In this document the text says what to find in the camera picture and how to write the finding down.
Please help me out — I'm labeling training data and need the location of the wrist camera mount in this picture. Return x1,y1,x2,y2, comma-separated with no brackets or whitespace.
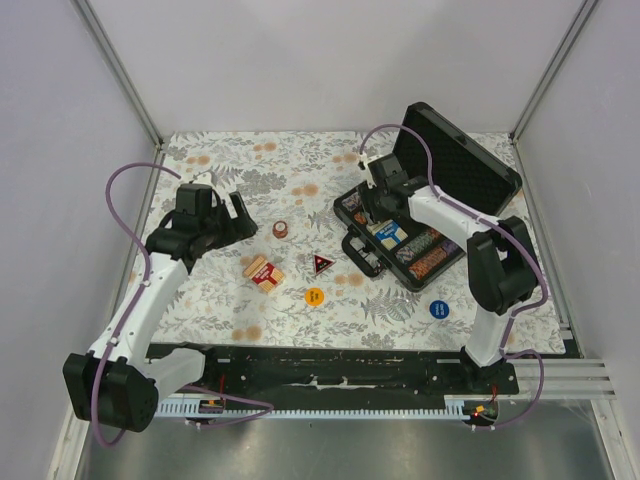
190,170,217,186
357,154,373,171

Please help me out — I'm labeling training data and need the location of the triangular all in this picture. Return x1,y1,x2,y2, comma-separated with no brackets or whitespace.
313,254,335,276

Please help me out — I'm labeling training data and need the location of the black poker chip case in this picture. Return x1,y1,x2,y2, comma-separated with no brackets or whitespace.
334,102,522,292

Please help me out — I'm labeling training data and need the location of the green blue chip row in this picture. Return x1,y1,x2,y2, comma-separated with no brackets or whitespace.
396,231,433,263

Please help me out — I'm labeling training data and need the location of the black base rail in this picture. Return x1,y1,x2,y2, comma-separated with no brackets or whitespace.
144,342,521,411

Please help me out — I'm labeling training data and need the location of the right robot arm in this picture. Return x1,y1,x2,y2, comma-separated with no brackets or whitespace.
358,154,549,394

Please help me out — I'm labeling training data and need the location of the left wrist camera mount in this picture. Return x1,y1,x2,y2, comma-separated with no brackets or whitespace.
190,170,217,186

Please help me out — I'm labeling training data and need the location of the purple chip row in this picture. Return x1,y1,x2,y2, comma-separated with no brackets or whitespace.
440,239,464,256

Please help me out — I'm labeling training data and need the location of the blue orange chip row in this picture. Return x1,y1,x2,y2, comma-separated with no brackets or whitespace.
342,192,362,212

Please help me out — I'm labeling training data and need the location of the red poker chip stack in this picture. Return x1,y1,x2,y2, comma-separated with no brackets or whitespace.
272,220,288,239

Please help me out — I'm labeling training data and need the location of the white cable duct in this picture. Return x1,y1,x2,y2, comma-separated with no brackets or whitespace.
155,393,497,421

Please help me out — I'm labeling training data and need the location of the floral table mat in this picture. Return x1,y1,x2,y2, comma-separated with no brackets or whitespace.
137,130,566,355

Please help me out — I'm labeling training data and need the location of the red playing card deck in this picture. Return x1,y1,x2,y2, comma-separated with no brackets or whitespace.
243,255,285,293

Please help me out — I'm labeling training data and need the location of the blue small blind button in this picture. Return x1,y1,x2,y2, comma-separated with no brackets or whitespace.
429,300,450,320

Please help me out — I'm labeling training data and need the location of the blue playing card deck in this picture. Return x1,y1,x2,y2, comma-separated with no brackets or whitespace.
367,220,408,250

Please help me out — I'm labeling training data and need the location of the yellow big blind button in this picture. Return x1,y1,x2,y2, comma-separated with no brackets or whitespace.
304,287,325,307

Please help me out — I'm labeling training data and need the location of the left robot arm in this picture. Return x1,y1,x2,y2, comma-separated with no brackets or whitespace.
63,183,258,432

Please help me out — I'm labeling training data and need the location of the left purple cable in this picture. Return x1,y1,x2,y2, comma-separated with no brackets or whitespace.
89,160,184,447

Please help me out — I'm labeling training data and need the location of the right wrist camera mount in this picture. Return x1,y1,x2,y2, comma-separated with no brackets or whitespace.
357,154,373,171

